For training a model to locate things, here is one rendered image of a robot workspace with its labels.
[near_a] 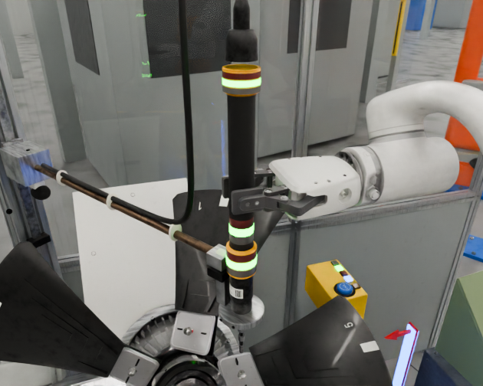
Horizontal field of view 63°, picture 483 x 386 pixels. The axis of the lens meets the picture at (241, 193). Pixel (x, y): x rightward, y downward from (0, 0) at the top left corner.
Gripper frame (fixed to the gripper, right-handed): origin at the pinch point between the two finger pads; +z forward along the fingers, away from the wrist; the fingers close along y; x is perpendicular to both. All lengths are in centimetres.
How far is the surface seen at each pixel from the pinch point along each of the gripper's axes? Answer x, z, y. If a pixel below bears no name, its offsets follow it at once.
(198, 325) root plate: -26.7, 6.0, 5.2
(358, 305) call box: -49, -38, 21
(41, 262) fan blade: -12.5, 28.0, 10.6
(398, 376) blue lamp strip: -48, -34, 0
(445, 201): -56, -112, 71
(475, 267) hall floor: -154, -214, 123
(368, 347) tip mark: -34.6, -23.7, -1.7
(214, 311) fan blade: -23.8, 3.4, 4.6
